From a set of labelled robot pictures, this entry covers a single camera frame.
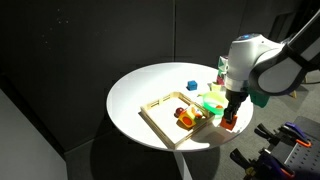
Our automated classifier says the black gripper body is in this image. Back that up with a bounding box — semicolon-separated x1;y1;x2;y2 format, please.
226;90;248;108

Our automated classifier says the orange cube block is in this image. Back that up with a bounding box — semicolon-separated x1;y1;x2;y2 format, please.
220;115;238;130

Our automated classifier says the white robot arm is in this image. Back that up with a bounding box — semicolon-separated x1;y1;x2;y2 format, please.
223;11;320;124

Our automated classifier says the light green block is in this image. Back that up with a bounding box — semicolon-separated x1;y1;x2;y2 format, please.
210;83;222;91

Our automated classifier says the blue cube block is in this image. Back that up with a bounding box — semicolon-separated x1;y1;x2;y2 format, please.
187;80;197;91

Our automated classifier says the red ball in bowl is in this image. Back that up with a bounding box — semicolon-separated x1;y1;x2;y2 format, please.
215;105;223;109

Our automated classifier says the green plastic bowl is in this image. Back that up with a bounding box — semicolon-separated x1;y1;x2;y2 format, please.
202;91;228;115

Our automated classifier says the stacked colourful cube tower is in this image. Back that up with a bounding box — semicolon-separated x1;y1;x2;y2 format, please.
216;56;228;85

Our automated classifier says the dark red ball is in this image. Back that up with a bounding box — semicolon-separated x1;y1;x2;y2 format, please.
174;107;185;118

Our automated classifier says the wooden tray box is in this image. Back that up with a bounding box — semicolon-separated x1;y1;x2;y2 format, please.
140;92;215;150

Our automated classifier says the wooden chair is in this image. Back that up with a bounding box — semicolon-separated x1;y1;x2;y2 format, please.
289;90;297;98

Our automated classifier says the black clamp lower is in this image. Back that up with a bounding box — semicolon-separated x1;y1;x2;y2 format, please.
230;149;296;180

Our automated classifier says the orange handled clamp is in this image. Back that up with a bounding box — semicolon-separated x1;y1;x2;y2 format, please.
254;122;312;148

